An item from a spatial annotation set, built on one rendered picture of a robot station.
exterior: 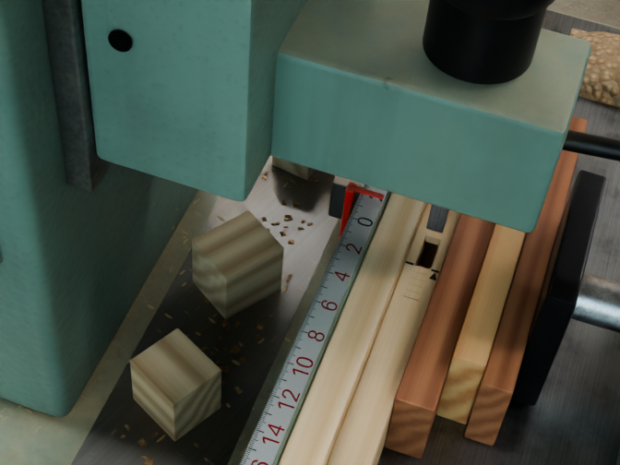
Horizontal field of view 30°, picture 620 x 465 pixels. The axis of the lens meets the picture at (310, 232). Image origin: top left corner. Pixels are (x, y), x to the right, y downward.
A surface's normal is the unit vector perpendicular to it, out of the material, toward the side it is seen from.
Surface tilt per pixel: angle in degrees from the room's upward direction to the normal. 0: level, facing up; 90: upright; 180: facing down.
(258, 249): 0
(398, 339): 0
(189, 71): 90
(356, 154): 90
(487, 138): 90
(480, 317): 0
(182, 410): 90
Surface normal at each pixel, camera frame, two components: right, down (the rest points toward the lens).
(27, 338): -0.33, 0.70
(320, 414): 0.07, -0.65
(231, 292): 0.61, 0.63
